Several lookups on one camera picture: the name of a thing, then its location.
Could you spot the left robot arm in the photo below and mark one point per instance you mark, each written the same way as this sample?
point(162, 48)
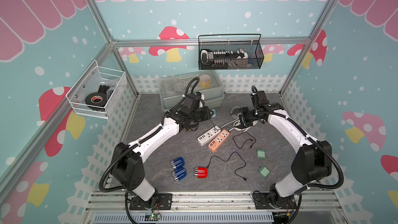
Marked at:
point(126, 169)

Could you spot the blue shaver lower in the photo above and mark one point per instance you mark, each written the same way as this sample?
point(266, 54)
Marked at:
point(179, 174)

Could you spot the black tape roll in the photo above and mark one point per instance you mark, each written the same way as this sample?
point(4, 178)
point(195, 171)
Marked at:
point(96, 101)

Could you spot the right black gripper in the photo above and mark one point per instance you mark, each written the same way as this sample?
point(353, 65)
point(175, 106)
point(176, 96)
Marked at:
point(243, 124)

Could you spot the green charger adapter lower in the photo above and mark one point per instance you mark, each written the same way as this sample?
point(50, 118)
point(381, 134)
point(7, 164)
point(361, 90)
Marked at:
point(263, 171)

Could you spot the yellow tape roll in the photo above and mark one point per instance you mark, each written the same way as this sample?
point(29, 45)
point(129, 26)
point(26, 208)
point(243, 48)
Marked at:
point(205, 81)

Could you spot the black wire mesh basket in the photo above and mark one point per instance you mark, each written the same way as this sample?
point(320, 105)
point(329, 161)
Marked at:
point(249, 43)

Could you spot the green plastic storage box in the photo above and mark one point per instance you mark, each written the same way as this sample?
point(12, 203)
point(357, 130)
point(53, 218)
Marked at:
point(172, 89)

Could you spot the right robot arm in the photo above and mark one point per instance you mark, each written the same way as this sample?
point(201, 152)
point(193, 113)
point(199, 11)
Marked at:
point(313, 165)

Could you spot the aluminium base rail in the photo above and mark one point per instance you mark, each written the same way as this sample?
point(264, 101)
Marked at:
point(215, 207)

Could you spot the blue shaver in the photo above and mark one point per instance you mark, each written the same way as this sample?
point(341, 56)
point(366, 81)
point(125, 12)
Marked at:
point(177, 163)
point(179, 174)

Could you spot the black power strip in basket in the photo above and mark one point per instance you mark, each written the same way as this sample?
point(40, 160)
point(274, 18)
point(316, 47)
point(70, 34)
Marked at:
point(223, 58)

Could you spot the orange power strip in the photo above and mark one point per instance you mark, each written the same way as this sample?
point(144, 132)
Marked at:
point(215, 144)

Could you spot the green charger adapter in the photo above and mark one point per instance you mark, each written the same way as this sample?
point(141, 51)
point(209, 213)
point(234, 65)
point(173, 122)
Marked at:
point(260, 153)
point(263, 171)

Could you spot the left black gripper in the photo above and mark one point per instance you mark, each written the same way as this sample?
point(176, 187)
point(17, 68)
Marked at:
point(206, 116)

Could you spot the white power strip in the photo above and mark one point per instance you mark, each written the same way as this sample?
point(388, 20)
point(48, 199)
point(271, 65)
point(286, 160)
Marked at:
point(208, 136)

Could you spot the green charger adapter upper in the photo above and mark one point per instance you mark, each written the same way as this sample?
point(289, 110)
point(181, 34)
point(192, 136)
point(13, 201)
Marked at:
point(260, 153)

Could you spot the red electric shaver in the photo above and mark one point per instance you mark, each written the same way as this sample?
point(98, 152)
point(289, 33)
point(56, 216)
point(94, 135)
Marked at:
point(201, 172)

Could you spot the clear acrylic wall bin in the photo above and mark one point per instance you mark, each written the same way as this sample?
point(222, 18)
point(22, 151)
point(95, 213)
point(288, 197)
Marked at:
point(96, 78)

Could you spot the teal charger adapter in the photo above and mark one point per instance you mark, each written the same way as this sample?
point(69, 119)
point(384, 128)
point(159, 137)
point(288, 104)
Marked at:
point(214, 112)

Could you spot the blue shaver upper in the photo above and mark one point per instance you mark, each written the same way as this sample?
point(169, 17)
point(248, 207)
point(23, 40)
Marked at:
point(177, 163)

